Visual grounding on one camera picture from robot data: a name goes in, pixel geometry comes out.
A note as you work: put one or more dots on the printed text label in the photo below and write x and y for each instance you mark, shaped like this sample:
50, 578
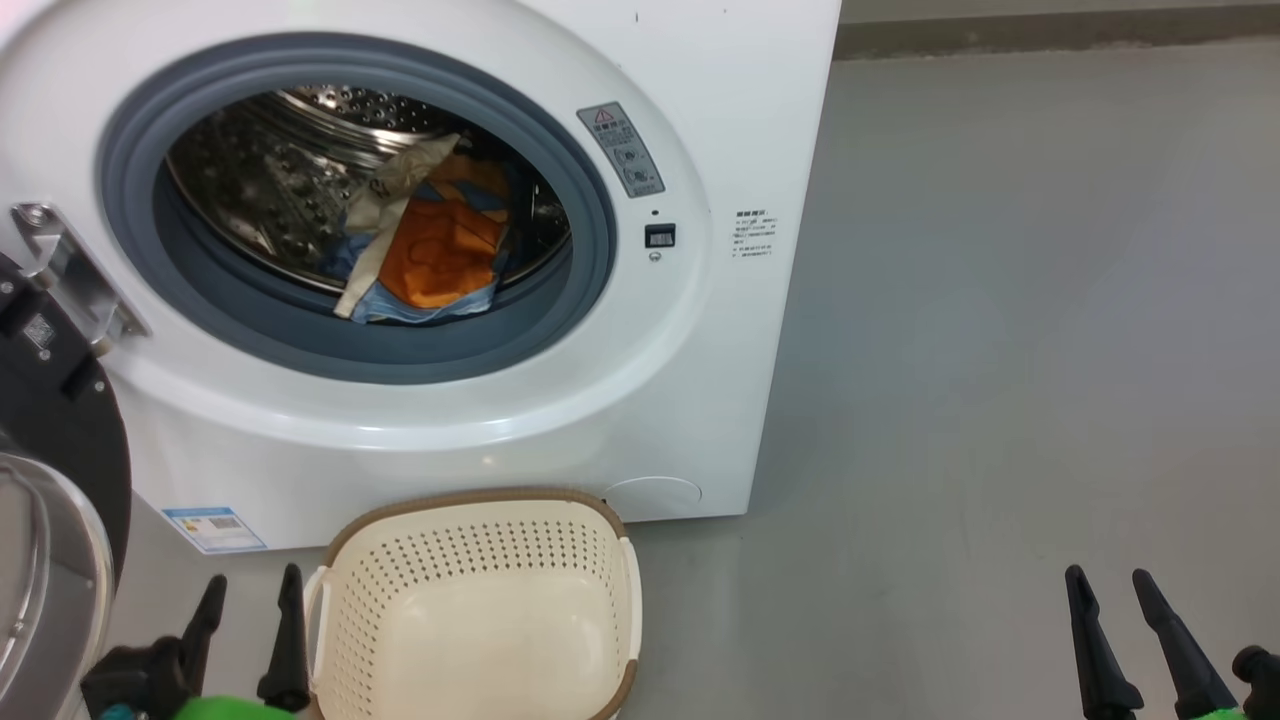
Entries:
755, 235

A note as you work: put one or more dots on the black door latch socket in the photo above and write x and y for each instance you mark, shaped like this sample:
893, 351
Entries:
660, 236

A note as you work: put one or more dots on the stainless steel washing machine drum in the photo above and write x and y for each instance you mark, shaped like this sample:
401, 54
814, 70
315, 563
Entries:
260, 170

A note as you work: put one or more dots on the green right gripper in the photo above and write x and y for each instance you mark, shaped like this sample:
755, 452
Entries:
1225, 714

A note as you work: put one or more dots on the blue energy label sticker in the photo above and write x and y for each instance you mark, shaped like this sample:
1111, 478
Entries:
215, 530

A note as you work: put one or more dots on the metal door hinge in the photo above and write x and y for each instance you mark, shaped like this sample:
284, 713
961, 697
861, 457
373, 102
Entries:
75, 270

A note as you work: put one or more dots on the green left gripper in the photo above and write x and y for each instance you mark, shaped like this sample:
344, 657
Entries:
230, 711

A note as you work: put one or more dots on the grey warning sticker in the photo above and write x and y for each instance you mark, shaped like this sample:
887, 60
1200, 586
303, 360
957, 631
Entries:
622, 150

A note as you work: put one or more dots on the round filter cover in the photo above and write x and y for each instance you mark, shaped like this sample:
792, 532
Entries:
655, 497

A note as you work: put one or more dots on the blue patterned garment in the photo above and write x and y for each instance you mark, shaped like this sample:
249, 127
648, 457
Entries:
440, 310

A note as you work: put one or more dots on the cream and orange garment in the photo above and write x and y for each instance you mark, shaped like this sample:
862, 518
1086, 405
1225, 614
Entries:
440, 250

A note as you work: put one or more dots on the white front-load washing machine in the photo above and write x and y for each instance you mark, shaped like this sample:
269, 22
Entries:
700, 350

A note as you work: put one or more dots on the round black glass washer door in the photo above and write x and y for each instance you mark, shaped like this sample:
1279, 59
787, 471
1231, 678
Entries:
60, 420

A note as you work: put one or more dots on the cream basket with brown rim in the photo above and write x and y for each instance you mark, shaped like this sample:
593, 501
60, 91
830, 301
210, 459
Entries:
480, 620

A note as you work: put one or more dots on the grey rubber door gasket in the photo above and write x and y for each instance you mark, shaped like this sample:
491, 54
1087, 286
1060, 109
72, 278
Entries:
300, 345

